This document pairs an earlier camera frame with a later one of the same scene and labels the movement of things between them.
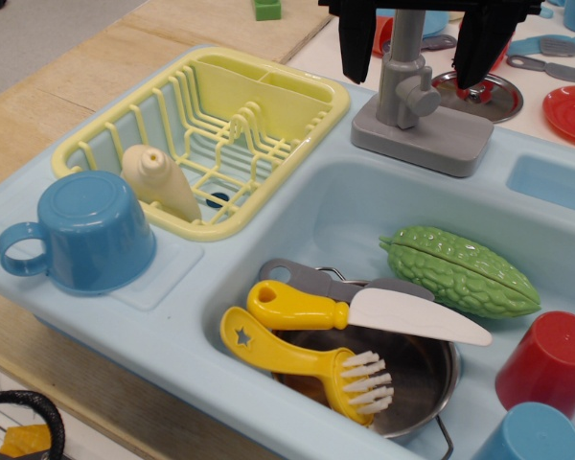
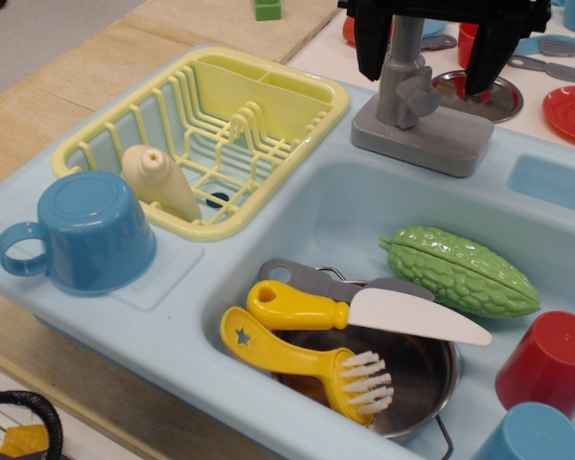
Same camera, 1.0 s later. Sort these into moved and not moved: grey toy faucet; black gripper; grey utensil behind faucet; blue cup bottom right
Moved: black gripper
Not moved: grey utensil behind faucet; blue cup bottom right; grey toy faucet
